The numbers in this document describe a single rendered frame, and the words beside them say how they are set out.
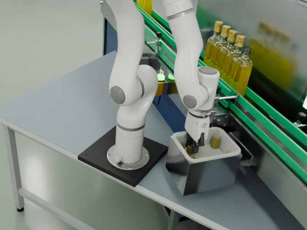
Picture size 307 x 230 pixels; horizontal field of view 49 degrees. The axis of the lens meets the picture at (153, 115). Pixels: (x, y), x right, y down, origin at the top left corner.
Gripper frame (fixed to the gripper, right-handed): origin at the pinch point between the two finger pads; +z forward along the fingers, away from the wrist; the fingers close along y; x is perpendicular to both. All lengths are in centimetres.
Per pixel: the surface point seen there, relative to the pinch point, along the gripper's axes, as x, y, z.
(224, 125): -18.6, 7.4, -1.6
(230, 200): -17.1, -10.7, 23.4
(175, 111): -13.8, 41.0, 11.8
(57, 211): 45, 52, 78
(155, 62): -12, 68, -3
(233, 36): -26.7, 25.6, -33.0
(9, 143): 66, 75, 43
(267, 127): -22.5, -11.1, -12.6
